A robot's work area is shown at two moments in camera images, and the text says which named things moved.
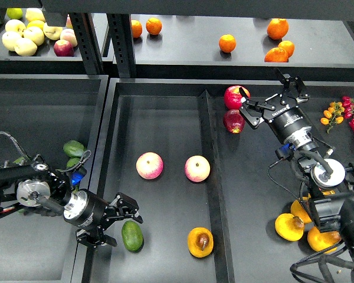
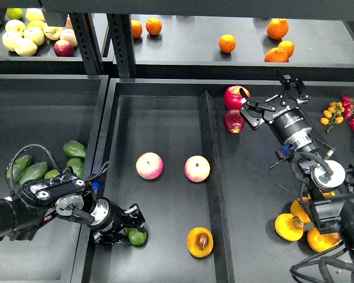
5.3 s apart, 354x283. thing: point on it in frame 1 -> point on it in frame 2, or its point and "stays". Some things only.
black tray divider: x=222 y=255 stays
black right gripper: x=284 y=117 stays
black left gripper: x=85 y=209 -> x=109 y=217
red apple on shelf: x=62 y=48 stays
